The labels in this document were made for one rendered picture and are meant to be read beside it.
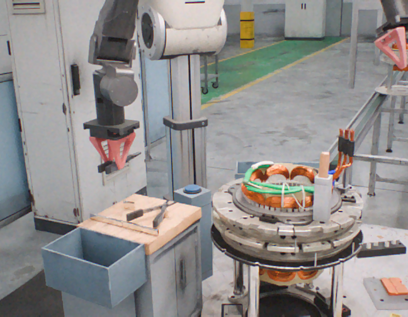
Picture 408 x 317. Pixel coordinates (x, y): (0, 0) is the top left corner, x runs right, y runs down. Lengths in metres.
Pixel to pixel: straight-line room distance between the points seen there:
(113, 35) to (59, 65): 2.16
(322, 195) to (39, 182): 2.71
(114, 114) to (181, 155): 0.48
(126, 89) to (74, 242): 0.35
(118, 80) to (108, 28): 0.10
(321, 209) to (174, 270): 0.34
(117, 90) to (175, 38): 0.45
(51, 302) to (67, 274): 1.84
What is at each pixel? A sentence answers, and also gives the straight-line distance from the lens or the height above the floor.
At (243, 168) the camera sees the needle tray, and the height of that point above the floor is 1.04.
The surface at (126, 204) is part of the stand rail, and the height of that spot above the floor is 1.08.
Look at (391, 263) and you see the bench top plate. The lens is 1.56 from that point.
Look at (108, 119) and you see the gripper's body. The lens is 1.03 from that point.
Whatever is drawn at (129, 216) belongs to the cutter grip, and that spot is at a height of 1.09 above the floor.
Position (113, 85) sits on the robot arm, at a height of 1.37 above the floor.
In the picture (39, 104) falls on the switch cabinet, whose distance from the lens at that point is 3.31.
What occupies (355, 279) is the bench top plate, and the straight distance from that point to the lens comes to 1.46.
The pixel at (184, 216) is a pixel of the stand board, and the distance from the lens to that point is 1.11.
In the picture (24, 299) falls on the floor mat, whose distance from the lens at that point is 2.93.
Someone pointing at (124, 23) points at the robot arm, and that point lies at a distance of 0.99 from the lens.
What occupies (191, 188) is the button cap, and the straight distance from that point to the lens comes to 1.31.
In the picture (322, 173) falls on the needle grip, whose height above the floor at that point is 1.19.
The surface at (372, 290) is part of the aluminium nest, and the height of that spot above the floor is 0.80.
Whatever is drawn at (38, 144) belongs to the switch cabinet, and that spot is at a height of 0.63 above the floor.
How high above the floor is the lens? 1.52
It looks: 18 degrees down
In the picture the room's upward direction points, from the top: 2 degrees counter-clockwise
